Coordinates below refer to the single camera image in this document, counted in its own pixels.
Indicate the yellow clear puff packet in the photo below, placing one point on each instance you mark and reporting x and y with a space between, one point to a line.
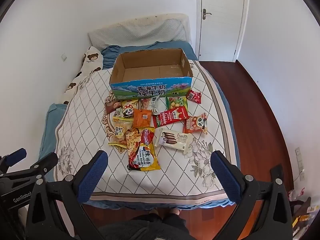
118 132

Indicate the white door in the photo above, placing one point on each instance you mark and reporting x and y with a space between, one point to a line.
222 30

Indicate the yellow panda snack packet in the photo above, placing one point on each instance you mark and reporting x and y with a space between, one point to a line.
128 111

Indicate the blue bed sheet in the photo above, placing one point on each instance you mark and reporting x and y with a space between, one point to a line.
150 46

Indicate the person's foot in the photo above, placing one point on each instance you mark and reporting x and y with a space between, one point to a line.
154 212
174 211

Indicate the large noodle packet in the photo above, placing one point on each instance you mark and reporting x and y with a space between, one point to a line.
142 152

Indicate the printed cardboard box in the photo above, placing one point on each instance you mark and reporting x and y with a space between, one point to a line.
150 90

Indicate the pink white object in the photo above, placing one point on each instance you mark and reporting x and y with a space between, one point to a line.
295 194

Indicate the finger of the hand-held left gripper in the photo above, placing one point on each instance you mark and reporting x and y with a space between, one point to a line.
46 162
16 155

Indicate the white grey snack packet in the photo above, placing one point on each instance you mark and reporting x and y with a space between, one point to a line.
153 103

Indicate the person's right foot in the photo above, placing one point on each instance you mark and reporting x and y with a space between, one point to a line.
174 211

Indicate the orange panda snack packet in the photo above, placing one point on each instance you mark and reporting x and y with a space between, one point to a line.
196 124

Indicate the red green-edged snack packet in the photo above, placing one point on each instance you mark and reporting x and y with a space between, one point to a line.
170 116

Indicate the diamond pattern floral quilt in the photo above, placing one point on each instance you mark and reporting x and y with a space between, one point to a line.
82 120

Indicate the white headboard cover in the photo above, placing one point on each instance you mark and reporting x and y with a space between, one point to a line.
140 31

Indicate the white biscuit packet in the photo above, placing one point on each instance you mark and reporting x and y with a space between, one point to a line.
175 138

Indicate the bear print pillow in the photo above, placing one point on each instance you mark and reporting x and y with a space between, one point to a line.
91 60

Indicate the white wall socket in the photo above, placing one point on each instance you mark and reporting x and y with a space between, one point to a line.
301 164
297 151
302 176

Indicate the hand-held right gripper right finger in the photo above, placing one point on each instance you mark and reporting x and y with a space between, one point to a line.
225 180

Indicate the small red snack packet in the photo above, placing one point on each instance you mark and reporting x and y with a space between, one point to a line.
194 96

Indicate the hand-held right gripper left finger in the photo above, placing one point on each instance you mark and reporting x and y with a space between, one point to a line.
92 177

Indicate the person's left foot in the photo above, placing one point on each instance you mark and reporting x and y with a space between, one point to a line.
154 212

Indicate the brown snack packet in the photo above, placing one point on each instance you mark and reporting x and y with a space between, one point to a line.
110 107

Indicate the green snack packet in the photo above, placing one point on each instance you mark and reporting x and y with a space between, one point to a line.
176 102

